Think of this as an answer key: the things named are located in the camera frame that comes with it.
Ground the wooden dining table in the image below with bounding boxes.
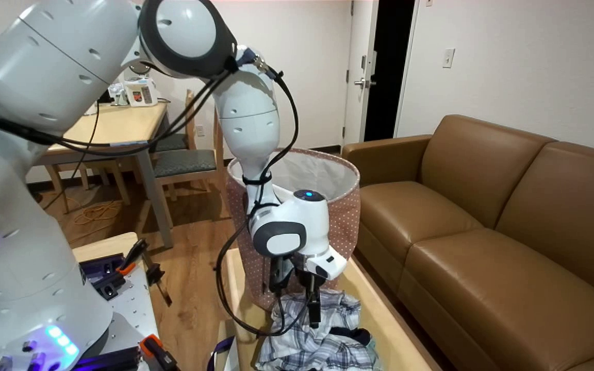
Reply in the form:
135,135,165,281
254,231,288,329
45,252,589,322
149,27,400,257
32,102,178,252

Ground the brown leather sofa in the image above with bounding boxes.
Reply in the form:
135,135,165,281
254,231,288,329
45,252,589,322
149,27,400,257
341,114,594,371

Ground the white perforated board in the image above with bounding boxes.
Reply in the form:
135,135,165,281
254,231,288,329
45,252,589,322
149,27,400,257
100,275,160,346

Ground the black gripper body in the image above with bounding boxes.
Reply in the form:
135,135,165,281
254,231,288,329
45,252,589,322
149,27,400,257
296,265,328,296

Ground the small photo frame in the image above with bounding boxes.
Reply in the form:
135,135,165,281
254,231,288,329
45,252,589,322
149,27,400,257
122,79,160,110

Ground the small black clamp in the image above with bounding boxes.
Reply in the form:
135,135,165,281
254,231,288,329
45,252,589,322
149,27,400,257
143,265,175,307

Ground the black cable bundle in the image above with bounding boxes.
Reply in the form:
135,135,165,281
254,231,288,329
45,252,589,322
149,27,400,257
0,65,239,157

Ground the pink patterned laundry bag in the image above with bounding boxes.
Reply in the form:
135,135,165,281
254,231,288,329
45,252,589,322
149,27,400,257
223,146,363,311

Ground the white blue plaid cloth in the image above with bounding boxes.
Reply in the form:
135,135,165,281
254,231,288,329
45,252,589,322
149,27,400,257
254,287,382,371

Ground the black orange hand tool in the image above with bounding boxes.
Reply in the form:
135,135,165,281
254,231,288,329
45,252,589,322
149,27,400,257
113,237,151,277

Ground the white room door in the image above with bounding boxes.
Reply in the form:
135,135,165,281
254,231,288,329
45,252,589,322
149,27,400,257
341,0,382,148

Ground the thin black camera cable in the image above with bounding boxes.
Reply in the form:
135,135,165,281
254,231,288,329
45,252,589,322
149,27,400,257
39,99,104,212

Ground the wooden chair grey seat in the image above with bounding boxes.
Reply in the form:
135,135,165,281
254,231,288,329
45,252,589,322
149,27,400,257
135,136,230,235
151,89,200,155

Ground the purple strap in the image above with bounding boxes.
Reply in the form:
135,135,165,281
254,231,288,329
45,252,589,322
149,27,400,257
202,334,238,371

